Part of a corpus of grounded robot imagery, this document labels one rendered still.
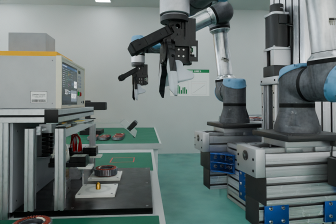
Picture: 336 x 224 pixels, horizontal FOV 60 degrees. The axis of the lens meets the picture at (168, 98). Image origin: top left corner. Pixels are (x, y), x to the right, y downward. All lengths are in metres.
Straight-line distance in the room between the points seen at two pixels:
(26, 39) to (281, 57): 4.60
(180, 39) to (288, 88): 0.47
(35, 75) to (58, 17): 5.88
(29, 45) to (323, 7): 4.84
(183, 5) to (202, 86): 5.98
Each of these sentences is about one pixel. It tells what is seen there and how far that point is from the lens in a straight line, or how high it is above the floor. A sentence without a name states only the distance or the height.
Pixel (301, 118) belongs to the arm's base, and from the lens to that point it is 1.05.
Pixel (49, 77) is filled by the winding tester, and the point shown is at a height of 1.24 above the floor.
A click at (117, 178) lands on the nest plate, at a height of 0.78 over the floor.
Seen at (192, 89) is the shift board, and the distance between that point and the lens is 6.64.
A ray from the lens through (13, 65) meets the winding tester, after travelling 1.26.
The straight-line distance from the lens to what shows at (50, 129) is 1.16.
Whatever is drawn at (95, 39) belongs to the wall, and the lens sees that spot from 6.79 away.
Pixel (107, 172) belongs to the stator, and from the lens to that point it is 1.46.
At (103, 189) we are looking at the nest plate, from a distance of 1.28.
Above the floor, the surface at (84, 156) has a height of 0.92.
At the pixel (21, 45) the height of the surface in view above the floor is 2.09.
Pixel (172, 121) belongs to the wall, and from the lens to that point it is 6.59.
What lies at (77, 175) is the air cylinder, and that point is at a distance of 1.51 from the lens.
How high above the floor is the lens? 1.14
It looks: 1 degrees up
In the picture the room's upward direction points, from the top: straight up
